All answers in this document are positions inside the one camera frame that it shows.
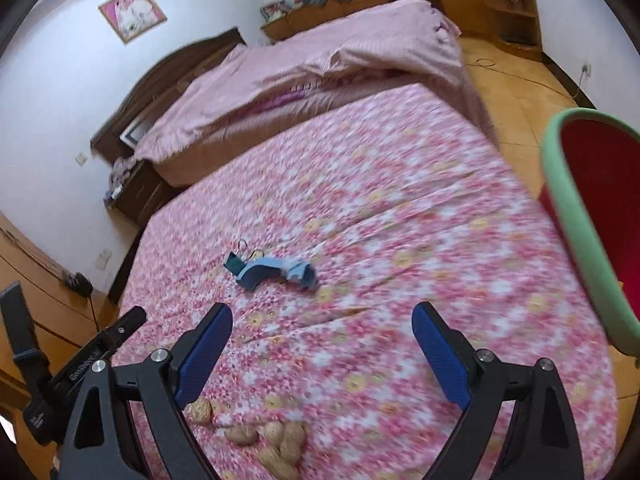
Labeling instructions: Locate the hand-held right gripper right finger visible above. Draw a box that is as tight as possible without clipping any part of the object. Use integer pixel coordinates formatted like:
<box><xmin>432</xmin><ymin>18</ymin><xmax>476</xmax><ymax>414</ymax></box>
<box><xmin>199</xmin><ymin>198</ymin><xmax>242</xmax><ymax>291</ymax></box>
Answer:
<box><xmin>411</xmin><ymin>302</ymin><xmax>586</xmax><ymax>480</ymax></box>

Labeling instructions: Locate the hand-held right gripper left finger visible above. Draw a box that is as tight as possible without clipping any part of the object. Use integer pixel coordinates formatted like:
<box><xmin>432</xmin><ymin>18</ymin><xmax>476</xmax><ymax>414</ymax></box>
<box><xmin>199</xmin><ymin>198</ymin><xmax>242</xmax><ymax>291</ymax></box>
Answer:
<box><xmin>57</xmin><ymin>302</ymin><xmax>234</xmax><ymax>480</ymax></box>

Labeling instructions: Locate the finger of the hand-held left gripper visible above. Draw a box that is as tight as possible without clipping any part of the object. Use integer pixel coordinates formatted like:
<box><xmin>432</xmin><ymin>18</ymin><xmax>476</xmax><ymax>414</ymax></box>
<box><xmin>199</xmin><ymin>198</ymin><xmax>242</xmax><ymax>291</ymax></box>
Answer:
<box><xmin>0</xmin><ymin>280</ymin><xmax>51</xmax><ymax>367</ymax></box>
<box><xmin>47</xmin><ymin>306</ymin><xmax>148</xmax><ymax>391</ymax></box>

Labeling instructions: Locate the red bin with green rim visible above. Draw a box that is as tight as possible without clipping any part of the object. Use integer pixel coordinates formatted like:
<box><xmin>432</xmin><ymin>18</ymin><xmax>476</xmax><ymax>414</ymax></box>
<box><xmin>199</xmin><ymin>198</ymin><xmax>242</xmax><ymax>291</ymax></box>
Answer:
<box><xmin>539</xmin><ymin>109</ymin><xmax>640</xmax><ymax>358</ymax></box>

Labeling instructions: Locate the green binder clip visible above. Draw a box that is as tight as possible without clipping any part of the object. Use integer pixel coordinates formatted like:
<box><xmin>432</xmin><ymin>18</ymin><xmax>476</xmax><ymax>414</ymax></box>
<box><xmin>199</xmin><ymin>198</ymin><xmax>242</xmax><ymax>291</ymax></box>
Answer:
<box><xmin>225</xmin><ymin>240</ymin><xmax>266</xmax><ymax>276</ymax></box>

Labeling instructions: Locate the blue curved plastic piece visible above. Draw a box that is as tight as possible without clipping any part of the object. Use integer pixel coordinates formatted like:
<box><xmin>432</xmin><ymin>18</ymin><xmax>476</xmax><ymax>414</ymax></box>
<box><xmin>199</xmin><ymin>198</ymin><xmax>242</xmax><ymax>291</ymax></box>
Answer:
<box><xmin>235</xmin><ymin>256</ymin><xmax>317</xmax><ymax>292</ymax></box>

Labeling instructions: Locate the dark wooden nightstand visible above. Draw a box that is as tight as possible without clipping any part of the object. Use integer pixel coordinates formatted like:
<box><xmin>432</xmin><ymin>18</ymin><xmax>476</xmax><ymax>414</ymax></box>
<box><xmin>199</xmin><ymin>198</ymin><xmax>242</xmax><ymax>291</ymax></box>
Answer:
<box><xmin>112</xmin><ymin>159</ymin><xmax>173</xmax><ymax>226</ymax></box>

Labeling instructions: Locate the pink floral bedsheet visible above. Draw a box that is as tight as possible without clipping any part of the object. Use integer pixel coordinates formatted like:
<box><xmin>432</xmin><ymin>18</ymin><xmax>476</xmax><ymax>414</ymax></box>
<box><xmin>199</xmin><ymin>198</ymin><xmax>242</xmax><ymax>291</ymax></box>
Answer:
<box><xmin>107</xmin><ymin>82</ymin><xmax>618</xmax><ymax>480</ymax></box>

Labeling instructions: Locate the crumpled clothes pile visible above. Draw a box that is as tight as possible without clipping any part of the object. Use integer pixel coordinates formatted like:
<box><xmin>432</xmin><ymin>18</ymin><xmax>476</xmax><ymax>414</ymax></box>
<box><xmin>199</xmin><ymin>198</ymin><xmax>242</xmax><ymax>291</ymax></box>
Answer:
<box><xmin>105</xmin><ymin>156</ymin><xmax>138</xmax><ymax>206</ymax></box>

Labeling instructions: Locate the brown bed mattress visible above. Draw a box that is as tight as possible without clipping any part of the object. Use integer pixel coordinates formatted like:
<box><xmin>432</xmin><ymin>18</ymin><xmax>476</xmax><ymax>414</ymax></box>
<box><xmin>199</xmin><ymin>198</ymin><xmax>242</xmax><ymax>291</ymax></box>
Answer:
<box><xmin>150</xmin><ymin>72</ymin><xmax>436</xmax><ymax>188</ymax></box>

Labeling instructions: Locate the dark wooden headboard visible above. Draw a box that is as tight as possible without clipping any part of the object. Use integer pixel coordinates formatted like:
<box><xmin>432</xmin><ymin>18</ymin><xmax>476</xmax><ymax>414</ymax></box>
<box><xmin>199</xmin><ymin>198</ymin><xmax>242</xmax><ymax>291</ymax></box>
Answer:
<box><xmin>90</xmin><ymin>27</ymin><xmax>248</xmax><ymax>163</ymax></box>

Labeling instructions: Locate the purple bed sheet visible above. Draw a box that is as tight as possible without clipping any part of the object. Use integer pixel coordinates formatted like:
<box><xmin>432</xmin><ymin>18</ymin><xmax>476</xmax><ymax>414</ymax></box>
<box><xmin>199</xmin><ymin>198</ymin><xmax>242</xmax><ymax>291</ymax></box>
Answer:
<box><xmin>250</xmin><ymin>87</ymin><xmax>307</xmax><ymax>114</ymax></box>

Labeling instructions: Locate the pink checkered blanket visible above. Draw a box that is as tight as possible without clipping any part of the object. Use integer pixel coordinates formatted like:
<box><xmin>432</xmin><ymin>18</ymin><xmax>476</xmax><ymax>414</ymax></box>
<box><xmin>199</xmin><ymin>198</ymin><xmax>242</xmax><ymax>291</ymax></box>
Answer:
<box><xmin>135</xmin><ymin>0</ymin><xmax>493</xmax><ymax>171</ymax></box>

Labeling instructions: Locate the long low wooden cabinet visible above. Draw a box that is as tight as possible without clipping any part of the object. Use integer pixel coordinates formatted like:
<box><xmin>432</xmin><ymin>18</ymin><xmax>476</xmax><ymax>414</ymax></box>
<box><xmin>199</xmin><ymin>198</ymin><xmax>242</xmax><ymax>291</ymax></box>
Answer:
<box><xmin>260</xmin><ymin>0</ymin><xmax>543</xmax><ymax>63</ymax></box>

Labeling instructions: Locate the thin cable on floor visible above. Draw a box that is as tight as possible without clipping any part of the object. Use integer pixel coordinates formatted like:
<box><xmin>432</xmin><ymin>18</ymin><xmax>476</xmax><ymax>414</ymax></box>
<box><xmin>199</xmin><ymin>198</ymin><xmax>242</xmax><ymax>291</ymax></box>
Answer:
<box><xmin>467</xmin><ymin>57</ymin><xmax>596</xmax><ymax>109</ymax></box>

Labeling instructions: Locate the pink framed wall poster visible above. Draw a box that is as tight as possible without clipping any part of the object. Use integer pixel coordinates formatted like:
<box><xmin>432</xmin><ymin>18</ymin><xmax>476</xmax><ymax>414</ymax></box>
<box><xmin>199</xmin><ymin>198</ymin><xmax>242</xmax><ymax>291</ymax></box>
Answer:
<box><xmin>98</xmin><ymin>0</ymin><xmax>168</xmax><ymax>43</ymax></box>

